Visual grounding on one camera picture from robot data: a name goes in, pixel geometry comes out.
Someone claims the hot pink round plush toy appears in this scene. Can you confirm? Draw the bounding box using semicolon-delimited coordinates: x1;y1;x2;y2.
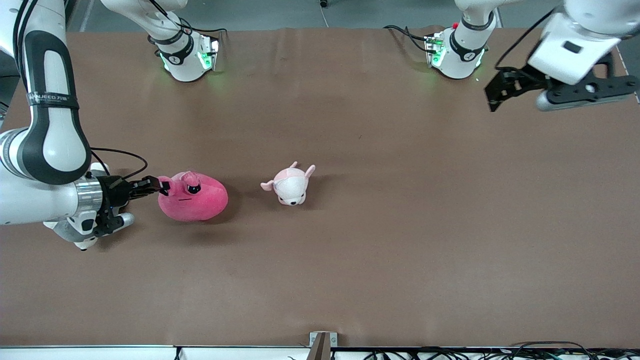
158;171;229;222

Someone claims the grey white husky plush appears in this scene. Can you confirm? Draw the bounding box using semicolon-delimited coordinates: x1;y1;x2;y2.
43;220;100;252

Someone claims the pale pink plush puppy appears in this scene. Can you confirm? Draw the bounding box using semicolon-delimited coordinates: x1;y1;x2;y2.
260;161;317;207

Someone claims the brown table cover sheet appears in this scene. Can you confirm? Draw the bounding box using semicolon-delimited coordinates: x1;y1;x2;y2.
0;26;640;349

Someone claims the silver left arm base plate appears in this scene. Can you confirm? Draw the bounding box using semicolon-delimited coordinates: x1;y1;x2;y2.
424;31;447;68

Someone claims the black left arm base cable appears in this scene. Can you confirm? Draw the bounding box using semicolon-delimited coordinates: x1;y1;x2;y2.
383;24;432;54

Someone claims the black arm base cable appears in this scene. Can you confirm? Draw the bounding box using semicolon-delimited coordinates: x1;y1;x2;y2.
150;0;228;38
383;24;432;54

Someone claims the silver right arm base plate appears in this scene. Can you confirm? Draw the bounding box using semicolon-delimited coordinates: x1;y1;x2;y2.
199;34;221;72

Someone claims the white table edge rail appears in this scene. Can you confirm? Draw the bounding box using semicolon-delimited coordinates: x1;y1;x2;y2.
0;345;640;360

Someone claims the black right arm base cable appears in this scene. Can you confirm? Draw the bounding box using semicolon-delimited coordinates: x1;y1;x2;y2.
150;0;228;38

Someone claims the metal table edge bracket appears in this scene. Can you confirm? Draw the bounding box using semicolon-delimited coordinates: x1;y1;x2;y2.
309;331;338;360

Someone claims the black cable bundle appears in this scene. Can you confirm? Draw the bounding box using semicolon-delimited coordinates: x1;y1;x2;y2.
360;341;640;360

